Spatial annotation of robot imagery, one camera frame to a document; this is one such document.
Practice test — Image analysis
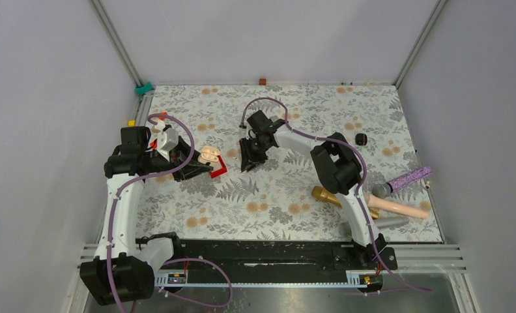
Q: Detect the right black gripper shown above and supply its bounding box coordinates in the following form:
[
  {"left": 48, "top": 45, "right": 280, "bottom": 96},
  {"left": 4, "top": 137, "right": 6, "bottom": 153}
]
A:
[{"left": 239, "top": 137, "right": 272, "bottom": 173}]

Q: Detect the pink earbud charging case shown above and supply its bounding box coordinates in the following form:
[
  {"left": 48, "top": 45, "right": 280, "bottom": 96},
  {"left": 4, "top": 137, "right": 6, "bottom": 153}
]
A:
[{"left": 197, "top": 145, "right": 220, "bottom": 164}]

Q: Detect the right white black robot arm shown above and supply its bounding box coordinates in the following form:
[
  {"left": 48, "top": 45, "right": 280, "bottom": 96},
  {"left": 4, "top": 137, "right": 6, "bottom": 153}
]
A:
[{"left": 239, "top": 110, "right": 397, "bottom": 271}]

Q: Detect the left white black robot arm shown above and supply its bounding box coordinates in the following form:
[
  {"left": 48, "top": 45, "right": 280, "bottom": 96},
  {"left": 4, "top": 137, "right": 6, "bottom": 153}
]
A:
[{"left": 79, "top": 126, "right": 211, "bottom": 308}]

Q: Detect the black earbud case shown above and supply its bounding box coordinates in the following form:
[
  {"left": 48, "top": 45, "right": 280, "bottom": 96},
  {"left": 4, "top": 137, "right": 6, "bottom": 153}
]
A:
[{"left": 354, "top": 133, "right": 368, "bottom": 146}]

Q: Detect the red box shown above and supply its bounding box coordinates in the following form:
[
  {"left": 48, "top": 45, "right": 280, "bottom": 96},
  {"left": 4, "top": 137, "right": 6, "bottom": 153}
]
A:
[{"left": 210, "top": 156, "right": 227, "bottom": 179}]

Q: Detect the floral table mat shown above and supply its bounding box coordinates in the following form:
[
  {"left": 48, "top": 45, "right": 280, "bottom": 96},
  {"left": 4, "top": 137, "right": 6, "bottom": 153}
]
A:
[{"left": 136, "top": 85, "right": 420, "bottom": 241}]

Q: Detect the gold microphone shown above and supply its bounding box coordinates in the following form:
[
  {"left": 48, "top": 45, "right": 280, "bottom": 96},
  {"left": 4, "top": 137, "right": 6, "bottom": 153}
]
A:
[{"left": 311, "top": 186, "right": 379, "bottom": 220}]

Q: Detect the teal block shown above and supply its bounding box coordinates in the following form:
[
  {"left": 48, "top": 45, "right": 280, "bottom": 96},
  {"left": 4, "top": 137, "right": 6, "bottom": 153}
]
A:
[{"left": 134, "top": 82, "right": 154, "bottom": 96}]

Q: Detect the purple glitter microphone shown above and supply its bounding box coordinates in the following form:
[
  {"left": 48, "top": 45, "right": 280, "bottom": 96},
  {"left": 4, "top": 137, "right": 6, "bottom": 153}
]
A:
[{"left": 371, "top": 166, "right": 433, "bottom": 199}]

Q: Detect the grey microphone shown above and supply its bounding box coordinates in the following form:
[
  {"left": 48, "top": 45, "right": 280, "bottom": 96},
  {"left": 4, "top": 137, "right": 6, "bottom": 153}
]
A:
[{"left": 375, "top": 216, "right": 410, "bottom": 229}]

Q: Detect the pink microphone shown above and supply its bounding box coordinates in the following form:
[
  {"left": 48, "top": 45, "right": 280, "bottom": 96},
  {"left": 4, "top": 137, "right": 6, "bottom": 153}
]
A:
[{"left": 364, "top": 193, "right": 429, "bottom": 219}]

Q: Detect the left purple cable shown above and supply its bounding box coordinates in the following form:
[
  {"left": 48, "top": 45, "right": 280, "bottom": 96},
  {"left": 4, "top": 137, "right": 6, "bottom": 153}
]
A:
[{"left": 106, "top": 113, "right": 235, "bottom": 313}]

